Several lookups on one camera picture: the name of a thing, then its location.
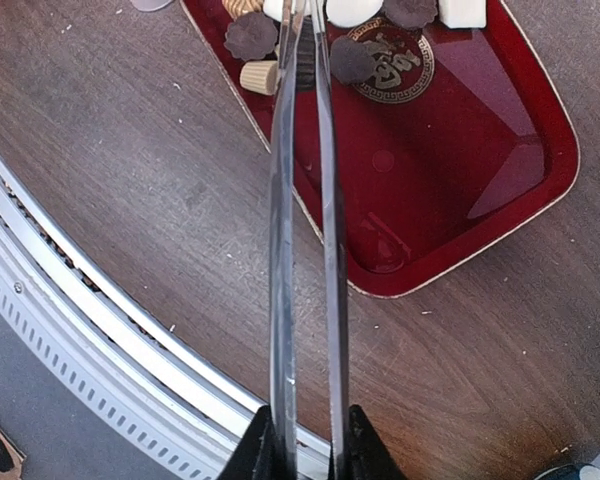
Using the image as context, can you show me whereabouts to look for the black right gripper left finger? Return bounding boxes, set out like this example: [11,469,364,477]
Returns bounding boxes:
[217,405,286,480]

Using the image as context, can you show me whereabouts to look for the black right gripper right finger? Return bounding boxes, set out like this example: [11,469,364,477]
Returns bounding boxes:
[344,405,407,480]

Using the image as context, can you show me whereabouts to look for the red chocolate tray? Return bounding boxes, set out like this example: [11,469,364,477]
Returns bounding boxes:
[179,0,581,300]

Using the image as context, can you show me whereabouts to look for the metal serving tongs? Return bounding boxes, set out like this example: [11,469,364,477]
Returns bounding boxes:
[269,1,351,479]

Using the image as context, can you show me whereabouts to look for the metal front rail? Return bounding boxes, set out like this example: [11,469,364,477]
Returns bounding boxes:
[0,132,331,480]

